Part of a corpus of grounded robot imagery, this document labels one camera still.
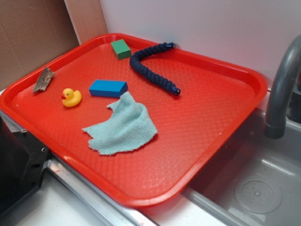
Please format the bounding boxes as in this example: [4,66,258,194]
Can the green wooden block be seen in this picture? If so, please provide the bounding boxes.
[111,39,132,60]

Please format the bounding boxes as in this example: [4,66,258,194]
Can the brown cardboard panel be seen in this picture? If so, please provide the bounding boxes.
[0,0,107,89]

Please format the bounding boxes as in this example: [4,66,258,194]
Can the brown wood bark piece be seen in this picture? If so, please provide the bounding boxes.
[33,67,55,92]

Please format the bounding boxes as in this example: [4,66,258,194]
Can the dark blue twisted rope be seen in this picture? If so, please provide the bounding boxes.
[129,42,182,97]

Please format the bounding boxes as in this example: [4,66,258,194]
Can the grey plastic sink basin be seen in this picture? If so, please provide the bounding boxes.
[145,89,301,226]

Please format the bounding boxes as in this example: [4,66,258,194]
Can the grey toy faucet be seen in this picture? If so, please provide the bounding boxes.
[264,35,301,139]

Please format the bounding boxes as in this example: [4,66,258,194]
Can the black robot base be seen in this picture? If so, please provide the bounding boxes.
[0,119,49,218]

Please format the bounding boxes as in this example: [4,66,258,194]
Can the red plastic tray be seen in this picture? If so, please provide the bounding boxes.
[0,34,268,207]

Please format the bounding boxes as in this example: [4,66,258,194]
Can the yellow rubber duck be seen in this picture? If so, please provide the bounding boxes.
[61,88,82,107]

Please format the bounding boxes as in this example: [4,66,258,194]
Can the light teal cloth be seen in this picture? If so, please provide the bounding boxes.
[83,92,158,155]

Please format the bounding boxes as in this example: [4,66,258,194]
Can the blue rectangular block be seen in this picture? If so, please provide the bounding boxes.
[89,80,128,98]

